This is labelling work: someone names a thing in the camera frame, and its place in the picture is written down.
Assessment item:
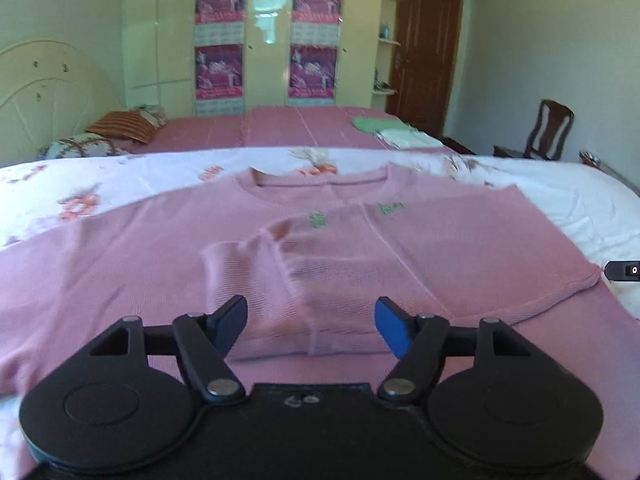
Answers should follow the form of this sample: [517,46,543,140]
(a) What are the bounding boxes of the green patterned pillow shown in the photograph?
[37,135,135,161]

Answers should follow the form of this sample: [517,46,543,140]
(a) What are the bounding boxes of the purple wall calendar poster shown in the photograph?
[194,0,249,49]
[193,45,245,116]
[287,45,339,107]
[291,0,345,47]

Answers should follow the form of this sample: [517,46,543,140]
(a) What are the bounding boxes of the green folded cloth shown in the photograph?
[351,116,407,136]

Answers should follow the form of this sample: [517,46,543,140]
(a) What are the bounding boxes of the small floral cushion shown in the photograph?
[131,104,167,130]

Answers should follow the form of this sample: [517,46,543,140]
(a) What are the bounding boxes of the brown striped pillow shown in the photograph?
[86,109,160,145]

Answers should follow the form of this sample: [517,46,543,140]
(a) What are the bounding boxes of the white folded cloth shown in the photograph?
[375,127,444,150]

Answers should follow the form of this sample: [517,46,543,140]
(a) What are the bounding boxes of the cream glossy wardrobe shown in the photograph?
[122,0,387,119]

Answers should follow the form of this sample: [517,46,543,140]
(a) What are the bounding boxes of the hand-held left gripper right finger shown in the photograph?
[374,296,534,407]

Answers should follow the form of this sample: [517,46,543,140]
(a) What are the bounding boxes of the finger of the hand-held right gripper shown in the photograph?
[604,260,640,281]

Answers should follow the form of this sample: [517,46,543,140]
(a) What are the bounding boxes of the brown wooden door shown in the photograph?
[385,0,464,137]

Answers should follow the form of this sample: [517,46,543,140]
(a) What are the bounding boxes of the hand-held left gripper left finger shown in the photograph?
[87,295,249,406]

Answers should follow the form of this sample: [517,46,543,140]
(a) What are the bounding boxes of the wooden tv cabinet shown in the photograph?
[579,150,622,177]

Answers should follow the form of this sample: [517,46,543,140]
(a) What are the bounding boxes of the cream curved headboard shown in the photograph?
[0,40,127,167]

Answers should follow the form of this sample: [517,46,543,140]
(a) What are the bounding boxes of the pink knit sweater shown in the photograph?
[0,162,626,396]

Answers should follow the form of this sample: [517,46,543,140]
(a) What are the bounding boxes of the bed with pink checked cover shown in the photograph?
[132,105,476,157]

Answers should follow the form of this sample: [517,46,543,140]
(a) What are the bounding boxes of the dark wooden chair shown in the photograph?
[492,99,575,162]

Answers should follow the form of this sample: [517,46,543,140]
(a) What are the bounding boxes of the cream corner shelf unit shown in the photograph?
[370,0,407,111]

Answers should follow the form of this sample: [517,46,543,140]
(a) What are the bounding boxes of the white floral bedsheet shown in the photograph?
[0,147,640,480]

